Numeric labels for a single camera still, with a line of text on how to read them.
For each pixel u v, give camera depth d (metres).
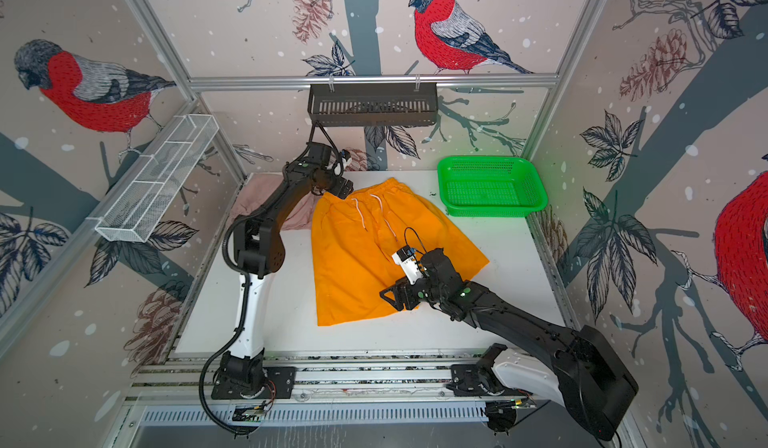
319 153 0.84
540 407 0.70
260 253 0.62
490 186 1.18
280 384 0.73
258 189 1.13
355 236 1.01
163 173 0.80
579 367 0.40
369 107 1.07
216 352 0.67
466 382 0.73
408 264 0.73
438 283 0.62
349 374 0.77
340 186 0.93
